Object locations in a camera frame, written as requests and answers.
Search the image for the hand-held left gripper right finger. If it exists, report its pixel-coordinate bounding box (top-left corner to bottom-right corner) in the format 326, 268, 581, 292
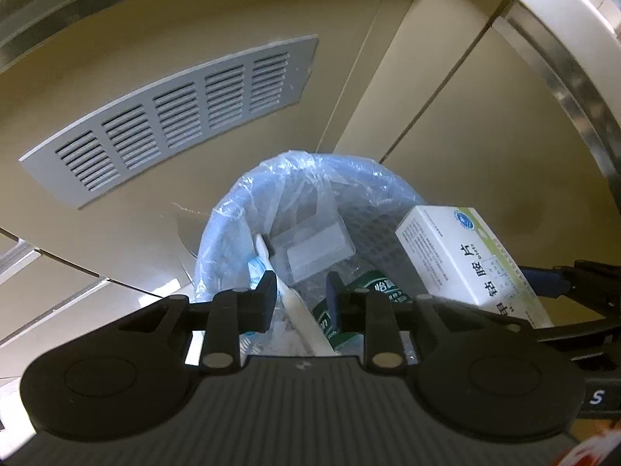
326, 272, 486, 370

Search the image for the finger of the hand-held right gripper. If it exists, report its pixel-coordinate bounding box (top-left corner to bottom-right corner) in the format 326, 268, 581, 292
520, 261, 621, 302
531, 316, 621, 350

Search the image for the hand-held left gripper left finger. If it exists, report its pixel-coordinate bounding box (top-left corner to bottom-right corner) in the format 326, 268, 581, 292
116, 271, 278, 374

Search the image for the blue disposable glove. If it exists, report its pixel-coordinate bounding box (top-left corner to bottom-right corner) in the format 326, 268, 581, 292
247, 257, 269, 288

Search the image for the cream plastic spoon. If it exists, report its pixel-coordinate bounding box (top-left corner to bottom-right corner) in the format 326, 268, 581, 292
253, 234, 337, 356

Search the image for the clear plastic bottle green label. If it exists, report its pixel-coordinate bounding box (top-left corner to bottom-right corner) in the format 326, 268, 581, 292
310, 269, 414, 356

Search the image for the clear plastic box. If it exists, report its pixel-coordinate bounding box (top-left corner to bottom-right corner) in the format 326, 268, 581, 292
269, 216, 358, 286

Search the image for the clear blue bin liner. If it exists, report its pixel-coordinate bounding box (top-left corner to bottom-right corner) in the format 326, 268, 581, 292
194, 148, 430, 356

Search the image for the white mesh waste bin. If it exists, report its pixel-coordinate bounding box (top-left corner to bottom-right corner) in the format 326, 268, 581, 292
194, 153, 428, 356

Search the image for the white medicine box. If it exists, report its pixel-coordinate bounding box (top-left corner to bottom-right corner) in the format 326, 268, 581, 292
395, 205, 555, 329

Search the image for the red and white clothing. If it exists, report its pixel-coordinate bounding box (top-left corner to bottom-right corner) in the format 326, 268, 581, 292
553, 427, 621, 466

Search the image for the plain beige cabinet door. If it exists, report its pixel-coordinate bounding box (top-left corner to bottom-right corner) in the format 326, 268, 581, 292
381, 22, 621, 273

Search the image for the grey cabinet vent grille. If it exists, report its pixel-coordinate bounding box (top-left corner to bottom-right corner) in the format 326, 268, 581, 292
19, 34, 319, 210

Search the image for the beige corner cabinet panel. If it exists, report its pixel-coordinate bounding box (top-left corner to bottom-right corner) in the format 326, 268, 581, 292
317, 0, 512, 166

